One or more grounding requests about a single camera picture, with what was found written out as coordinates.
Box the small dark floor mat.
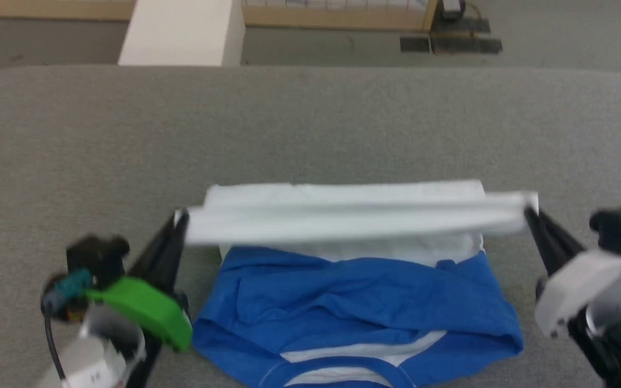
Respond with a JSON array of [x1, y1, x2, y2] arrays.
[[399, 36, 431, 54]]

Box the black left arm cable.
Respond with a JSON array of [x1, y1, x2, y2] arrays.
[[43, 313, 70, 380]]

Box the teal left camera connector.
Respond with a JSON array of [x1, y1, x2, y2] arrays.
[[40, 268, 94, 320]]

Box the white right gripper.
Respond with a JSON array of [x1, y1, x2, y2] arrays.
[[523, 207, 621, 338]]

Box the blue and white shirt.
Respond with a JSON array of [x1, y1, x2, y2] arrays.
[[184, 180, 541, 388]]

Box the large dark floor mat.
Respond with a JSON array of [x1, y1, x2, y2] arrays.
[[430, 18, 504, 56]]

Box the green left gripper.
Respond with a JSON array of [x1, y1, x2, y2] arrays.
[[86, 209, 194, 352]]

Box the white square pillar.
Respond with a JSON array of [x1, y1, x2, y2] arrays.
[[118, 0, 246, 67]]

